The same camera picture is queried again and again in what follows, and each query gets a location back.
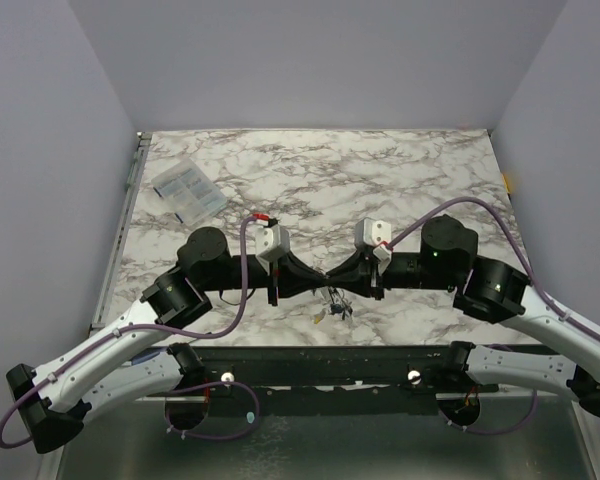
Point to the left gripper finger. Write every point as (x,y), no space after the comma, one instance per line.
(290,287)
(296,270)

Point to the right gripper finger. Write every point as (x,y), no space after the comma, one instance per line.
(355,266)
(356,286)

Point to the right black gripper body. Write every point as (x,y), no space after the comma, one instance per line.
(375,278)

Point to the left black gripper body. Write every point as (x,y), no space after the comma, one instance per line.
(275,277)

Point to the keyring bunch with keys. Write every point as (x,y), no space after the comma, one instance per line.
(334,303)

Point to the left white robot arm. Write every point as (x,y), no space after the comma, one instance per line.
(55,399)

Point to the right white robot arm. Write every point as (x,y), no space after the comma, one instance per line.
(488,290)

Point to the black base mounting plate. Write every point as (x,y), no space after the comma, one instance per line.
(290,381)

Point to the clear plastic organizer box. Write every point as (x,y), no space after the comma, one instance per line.
(189,193)

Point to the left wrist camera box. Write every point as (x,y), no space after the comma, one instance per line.
(271,243)

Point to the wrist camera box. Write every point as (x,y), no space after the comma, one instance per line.
(271,243)
(375,234)

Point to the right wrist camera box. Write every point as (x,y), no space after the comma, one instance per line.
(375,234)

